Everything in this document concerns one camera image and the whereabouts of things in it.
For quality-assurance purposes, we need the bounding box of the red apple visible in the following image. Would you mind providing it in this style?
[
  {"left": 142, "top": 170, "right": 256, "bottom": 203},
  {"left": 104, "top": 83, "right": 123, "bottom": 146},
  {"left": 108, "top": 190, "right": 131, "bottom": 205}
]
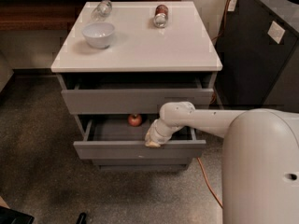
[{"left": 127, "top": 114, "right": 142, "bottom": 127}]

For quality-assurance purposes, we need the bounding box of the dark wooden shelf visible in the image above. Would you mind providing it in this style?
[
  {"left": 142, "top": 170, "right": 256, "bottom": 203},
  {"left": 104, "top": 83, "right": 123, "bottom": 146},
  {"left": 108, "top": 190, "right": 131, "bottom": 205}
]
[{"left": 0, "top": 0, "right": 182, "bottom": 32}]

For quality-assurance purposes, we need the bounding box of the small black floor object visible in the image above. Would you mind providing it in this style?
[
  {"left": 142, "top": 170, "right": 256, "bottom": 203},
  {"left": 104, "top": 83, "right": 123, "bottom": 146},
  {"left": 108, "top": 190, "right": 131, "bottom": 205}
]
[{"left": 76, "top": 213, "right": 87, "bottom": 224}]

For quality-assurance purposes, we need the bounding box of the grey drawer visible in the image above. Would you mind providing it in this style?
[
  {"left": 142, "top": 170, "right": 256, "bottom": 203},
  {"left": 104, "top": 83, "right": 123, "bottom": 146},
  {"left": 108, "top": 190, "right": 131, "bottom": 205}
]
[
  {"left": 62, "top": 79, "right": 213, "bottom": 115},
  {"left": 74, "top": 115, "right": 206, "bottom": 160},
  {"left": 92, "top": 158, "right": 192, "bottom": 166}
]

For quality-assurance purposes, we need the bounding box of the white label on cabinet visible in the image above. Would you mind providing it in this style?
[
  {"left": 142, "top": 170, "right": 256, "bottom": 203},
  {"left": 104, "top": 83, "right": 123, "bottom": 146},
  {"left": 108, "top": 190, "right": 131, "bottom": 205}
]
[{"left": 267, "top": 21, "right": 285, "bottom": 44}]

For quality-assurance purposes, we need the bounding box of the black object bottom left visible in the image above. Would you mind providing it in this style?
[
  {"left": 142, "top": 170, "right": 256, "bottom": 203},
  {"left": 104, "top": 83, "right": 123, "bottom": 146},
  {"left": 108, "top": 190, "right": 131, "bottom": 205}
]
[{"left": 0, "top": 206, "right": 35, "bottom": 224}]

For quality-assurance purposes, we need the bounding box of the clear glass jar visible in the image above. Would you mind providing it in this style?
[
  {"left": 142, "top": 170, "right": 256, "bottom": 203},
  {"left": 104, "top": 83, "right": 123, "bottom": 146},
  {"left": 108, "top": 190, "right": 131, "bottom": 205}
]
[{"left": 91, "top": 0, "right": 112, "bottom": 21}]

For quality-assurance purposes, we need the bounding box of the white ceramic bowl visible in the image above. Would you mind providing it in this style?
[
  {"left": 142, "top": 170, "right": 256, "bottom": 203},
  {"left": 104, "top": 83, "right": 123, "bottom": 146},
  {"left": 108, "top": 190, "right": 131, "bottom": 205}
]
[{"left": 81, "top": 22, "right": 115, "bottom": 49}]

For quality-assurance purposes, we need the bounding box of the white drawer cabinet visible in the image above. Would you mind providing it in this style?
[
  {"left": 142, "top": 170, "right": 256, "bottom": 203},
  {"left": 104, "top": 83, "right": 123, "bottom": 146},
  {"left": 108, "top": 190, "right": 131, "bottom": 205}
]
[{"left": 51, "top": 2, "right": 222, "bottom": 172}]

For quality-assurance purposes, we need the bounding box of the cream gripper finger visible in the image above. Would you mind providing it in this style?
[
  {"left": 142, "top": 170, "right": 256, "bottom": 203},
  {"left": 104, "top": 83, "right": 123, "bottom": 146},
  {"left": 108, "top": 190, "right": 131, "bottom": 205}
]
[{"left": 145, "top": 133, "right": 161, "bottom": 147}]

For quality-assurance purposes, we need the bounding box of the black cabinet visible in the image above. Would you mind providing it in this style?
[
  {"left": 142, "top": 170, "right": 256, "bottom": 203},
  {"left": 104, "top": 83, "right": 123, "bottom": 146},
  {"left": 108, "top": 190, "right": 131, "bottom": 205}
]
[{"left": 216, "top": 0, "right": 299, "bottom": 112}]

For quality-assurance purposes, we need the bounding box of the orange power cable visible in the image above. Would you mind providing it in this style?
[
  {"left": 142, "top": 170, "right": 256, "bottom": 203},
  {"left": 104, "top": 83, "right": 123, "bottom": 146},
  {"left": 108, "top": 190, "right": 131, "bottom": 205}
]
[{"left": 195, "top": 0, "right": 243, "bottom": 210}]

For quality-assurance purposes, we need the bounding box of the grey top drawer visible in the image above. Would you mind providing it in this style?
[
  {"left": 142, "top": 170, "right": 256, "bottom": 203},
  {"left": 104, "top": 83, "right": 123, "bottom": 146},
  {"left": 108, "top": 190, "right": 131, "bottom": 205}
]
[{"left": 62, "top": 79, "right": 213, "bottom": 115}]

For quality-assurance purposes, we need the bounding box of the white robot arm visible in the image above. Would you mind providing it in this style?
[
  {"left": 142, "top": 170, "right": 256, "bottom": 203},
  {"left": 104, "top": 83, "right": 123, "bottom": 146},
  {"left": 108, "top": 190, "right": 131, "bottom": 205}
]
[{"left": 145, "top": 102, "right": 299, "bottom": 224}]

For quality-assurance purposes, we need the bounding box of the grey bottom drawer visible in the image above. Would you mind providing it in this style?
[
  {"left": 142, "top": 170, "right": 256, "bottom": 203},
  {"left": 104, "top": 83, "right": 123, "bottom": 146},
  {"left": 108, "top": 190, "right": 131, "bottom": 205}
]
[{"left": 92, "top": 158, "right": 192, "bottom": 166}]

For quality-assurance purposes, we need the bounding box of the brown-lidded glass jar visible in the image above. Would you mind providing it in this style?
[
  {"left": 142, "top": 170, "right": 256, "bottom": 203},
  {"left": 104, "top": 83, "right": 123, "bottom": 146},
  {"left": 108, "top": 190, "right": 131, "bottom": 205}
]
[{"left": 153, "top": 5, "right": 168, "bottom": 28}]

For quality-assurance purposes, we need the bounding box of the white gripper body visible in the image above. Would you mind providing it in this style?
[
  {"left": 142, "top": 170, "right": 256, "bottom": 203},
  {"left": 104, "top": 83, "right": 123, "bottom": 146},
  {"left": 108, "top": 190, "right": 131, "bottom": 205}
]
[{"left": 146, "top": 119, "right": 182, "bottom": 145}]

